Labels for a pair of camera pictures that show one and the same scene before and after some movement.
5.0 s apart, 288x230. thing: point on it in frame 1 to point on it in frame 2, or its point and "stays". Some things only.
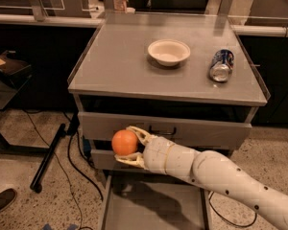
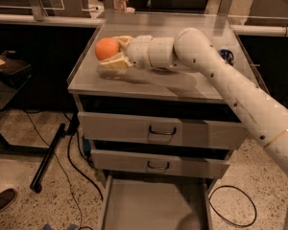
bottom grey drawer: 154,201 stays
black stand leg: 36,181 stays
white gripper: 156,156 to 138,52
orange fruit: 124,142 to 106,48
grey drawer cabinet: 190,77 stays
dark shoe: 1,200 stays
